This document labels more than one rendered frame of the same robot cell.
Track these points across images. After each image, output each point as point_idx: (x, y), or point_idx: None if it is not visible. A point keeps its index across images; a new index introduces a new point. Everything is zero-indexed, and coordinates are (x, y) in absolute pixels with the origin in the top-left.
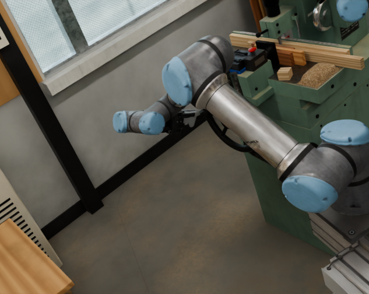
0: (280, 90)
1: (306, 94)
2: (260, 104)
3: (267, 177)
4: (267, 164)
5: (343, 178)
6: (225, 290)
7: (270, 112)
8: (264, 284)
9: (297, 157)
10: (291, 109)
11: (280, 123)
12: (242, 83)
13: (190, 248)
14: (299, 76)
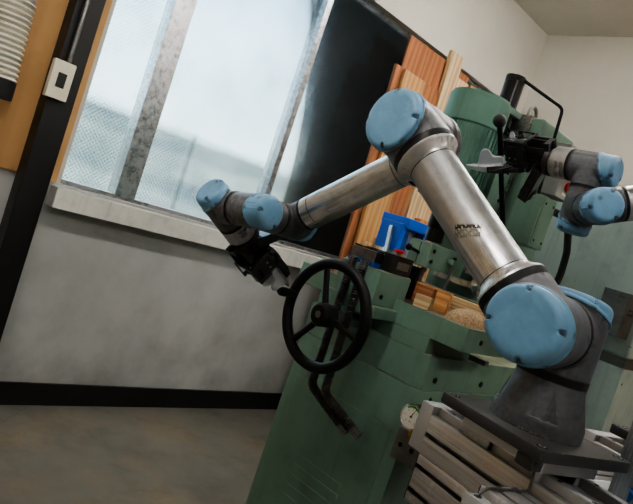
0: (407, 319)
1: (446, 332)
2: (375, 318)
3: (290, 464)
4: (305, 439)
5: (582, 335)
6: None
7: (367, 351)
8: None
9: (535, 266)
10: (406, 351)
11: (373, 371)
12: (370, 278)
13: None
14: (440, 314)
